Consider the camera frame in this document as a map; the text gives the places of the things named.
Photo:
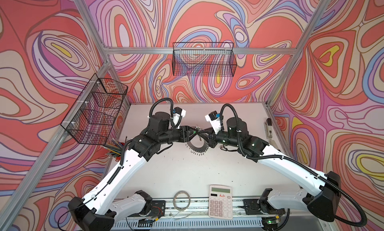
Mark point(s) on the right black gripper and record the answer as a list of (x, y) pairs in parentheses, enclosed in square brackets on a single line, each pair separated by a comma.
[(212, 137)]

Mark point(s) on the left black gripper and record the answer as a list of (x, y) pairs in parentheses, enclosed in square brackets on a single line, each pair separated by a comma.
[(184, 134)]

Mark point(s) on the metal disc with keyrings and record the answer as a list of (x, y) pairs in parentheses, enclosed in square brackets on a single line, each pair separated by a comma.
[(196, 148)]

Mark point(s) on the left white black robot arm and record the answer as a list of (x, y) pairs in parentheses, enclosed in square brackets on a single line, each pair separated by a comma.
[(98, 210)]

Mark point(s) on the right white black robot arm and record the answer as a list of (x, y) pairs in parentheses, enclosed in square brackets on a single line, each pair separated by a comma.
[(323, 191)]

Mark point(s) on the white stapler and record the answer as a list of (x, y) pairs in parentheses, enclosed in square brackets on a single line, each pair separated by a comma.
[(269, 128)]

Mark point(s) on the white desk calculator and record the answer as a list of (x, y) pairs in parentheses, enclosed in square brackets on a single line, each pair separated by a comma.
[(220, 202)]

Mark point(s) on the clear tape roll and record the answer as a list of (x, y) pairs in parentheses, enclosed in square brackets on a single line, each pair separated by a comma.
[(181, 201)]

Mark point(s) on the red cup with pens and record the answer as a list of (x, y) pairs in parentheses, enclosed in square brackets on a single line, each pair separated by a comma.
[(114, 148)]

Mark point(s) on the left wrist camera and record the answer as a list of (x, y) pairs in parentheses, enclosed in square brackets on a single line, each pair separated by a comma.
[(178, 114)]

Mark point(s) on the black wire basket back wall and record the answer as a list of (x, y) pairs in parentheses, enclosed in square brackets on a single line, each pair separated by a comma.
[(204, 59)]

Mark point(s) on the black wire basket wall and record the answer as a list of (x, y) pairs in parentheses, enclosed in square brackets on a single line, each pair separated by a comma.
[(96, 111), (204, 59)]

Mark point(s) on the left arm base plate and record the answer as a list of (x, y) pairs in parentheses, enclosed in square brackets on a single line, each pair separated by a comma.
[(155, 208)]

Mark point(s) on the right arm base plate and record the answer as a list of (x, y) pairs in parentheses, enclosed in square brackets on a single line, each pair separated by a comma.
[(254, 207)]

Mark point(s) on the black wire basket left wall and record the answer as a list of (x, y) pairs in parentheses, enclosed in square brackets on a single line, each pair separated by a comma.
[(96, 111)]

